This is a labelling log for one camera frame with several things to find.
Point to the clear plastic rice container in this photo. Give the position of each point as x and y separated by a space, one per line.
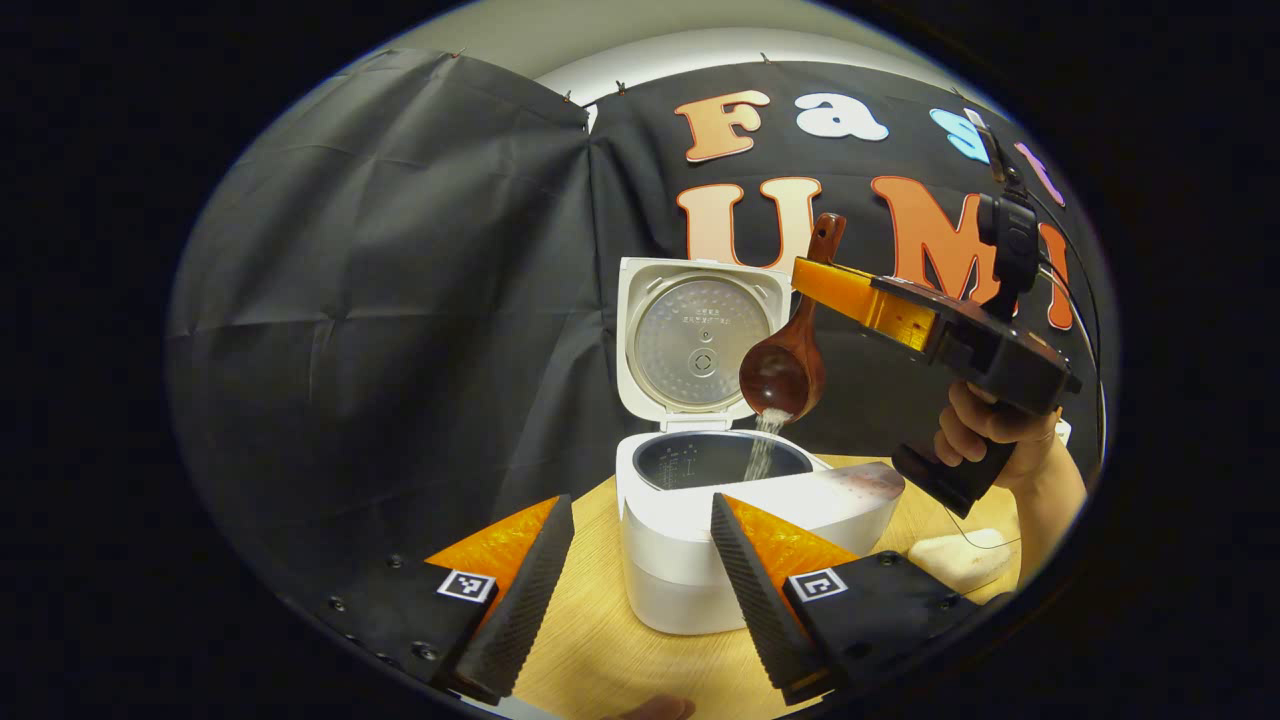
960 565

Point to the white rice cooker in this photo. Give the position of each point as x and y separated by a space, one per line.
680 560

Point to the small white rice portion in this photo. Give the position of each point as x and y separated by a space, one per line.
762 450

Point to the black backdrop cloth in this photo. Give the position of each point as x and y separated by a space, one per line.
400 300

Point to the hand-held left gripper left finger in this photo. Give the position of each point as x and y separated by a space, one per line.
525 600

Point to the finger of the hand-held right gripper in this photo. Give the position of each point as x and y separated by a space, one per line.
860 298

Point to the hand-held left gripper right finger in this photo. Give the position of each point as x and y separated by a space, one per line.
760 600

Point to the brown wooden spoon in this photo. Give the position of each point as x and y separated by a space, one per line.
785 375

